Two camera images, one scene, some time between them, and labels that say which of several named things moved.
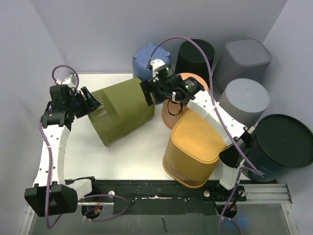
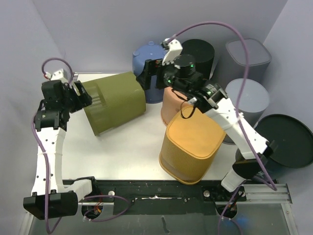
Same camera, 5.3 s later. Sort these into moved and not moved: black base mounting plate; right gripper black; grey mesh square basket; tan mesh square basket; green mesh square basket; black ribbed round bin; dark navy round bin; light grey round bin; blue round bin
Moved: green mesh square basket; tan mesh square basket; right gripper black
Not moved: light grey round bin; blue round bin; grey mesh square basket; black base mounting plate; black ribbed round bin; dark navy round bin
